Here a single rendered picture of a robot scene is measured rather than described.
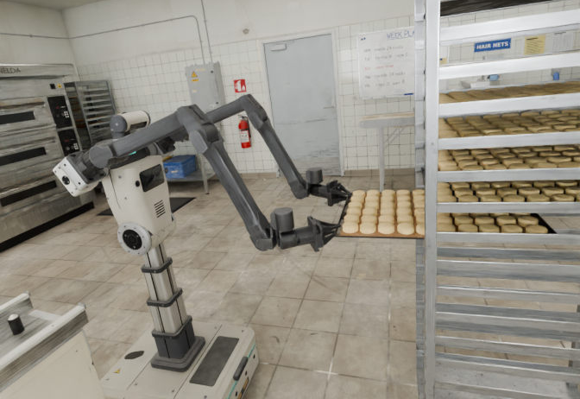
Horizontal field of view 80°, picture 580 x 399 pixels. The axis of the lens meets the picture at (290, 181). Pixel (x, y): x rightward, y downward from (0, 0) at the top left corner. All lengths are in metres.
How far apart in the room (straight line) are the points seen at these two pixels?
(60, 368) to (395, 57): 4.62
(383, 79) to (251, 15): 2.07
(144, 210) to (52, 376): 0.61
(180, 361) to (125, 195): 0.86
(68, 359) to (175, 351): 0.66
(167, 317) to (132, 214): 0.54
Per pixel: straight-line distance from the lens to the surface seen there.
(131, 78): 6.56
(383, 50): 5.02
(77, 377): 1.42
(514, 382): 2.02
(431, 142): 0.96
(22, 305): 1.60
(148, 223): 1.56
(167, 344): 1.91
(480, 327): 1.82
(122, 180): 1.51
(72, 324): 1.36
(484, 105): 1.00
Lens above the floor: 1.54
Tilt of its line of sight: 17 degrees down
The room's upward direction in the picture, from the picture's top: 7 degrees counter-clockwise
